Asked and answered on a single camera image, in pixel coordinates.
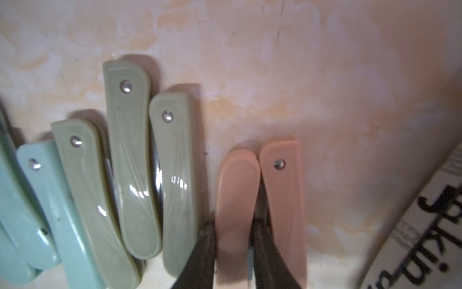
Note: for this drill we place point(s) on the mint knife middle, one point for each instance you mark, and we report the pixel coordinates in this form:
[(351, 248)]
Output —
[(21, 214)]

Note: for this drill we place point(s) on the sage knife middle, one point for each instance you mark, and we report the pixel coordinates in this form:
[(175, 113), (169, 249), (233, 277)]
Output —
[(127, 93)]

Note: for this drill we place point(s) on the mint knife right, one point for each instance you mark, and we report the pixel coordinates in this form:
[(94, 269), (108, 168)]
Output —
[(42, 166)]

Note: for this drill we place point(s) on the mint knife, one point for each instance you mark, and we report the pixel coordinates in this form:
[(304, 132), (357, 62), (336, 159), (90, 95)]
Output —
[(21, 214), (42, 166), (14, 269)]

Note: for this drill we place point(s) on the printed pencil case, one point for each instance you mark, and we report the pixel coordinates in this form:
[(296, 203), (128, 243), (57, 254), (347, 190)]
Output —
[(424, 250)]

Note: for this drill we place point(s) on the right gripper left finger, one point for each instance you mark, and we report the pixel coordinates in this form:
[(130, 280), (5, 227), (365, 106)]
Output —
[(199, 270)]

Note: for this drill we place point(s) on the sage knife left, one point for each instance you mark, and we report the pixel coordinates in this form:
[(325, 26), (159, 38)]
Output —
[(79, 147)]

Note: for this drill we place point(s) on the mint knife left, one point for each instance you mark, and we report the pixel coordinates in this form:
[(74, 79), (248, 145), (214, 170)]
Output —
[(14, 269)]

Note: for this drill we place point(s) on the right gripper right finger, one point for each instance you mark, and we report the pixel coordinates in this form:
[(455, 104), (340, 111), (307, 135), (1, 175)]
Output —
[(270, 269)]

